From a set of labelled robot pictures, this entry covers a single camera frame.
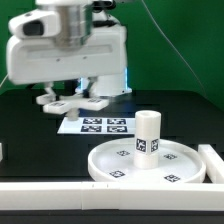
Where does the white front fence rail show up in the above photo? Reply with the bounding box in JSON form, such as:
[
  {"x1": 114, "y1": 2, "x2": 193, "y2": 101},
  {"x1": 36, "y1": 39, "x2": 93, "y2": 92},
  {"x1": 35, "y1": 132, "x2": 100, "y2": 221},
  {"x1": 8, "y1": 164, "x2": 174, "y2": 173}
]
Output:
[{"x1": 0, "y1": 182, "x2": 224, "y2": 211}]

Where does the white cross-shaped table base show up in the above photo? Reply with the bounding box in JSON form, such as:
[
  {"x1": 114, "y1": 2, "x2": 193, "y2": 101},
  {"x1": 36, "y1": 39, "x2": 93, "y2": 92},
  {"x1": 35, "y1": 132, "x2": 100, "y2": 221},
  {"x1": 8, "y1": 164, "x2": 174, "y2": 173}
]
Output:
[{"x1": 36, "y1": 94, "x2": 109, "y2": 121}]

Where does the white round table top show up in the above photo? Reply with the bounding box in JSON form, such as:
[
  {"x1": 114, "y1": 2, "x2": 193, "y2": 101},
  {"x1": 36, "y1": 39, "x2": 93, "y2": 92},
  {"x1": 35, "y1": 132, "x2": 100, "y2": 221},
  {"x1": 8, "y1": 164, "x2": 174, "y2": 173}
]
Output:
[{"x1": 88, "y1": 138, "x2": 206, "y2": 184}]

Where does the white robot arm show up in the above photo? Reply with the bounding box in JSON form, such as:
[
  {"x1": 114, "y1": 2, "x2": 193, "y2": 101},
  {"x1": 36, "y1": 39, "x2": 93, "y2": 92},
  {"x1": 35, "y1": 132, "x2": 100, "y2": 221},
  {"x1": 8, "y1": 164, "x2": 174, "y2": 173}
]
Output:
[{"x1": 6, "y1": 0, "x2": 127, "y2": 96}]

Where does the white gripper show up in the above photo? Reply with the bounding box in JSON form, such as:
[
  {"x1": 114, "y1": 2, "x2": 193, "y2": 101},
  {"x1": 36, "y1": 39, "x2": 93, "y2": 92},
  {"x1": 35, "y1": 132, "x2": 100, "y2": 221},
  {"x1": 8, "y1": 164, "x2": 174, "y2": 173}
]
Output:
[{"x1": 6, "y1": 26, "x2": 127, "y2": 98}]

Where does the white marker sheet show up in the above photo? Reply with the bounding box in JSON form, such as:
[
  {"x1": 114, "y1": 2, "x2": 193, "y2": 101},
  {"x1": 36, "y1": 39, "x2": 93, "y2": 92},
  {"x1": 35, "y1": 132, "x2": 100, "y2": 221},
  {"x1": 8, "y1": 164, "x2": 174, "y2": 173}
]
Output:
[{"x1": 58, "y1": 117, "x2": 135, "y2": 135}]

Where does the white right fence block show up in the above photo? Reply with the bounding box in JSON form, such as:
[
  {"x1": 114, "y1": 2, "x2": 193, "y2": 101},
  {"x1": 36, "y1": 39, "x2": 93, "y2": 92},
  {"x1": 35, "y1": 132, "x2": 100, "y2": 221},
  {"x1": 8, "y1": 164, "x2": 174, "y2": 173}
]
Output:
[{"x1": 198, "y1": 144, "x2": 224, "y2": 184}]

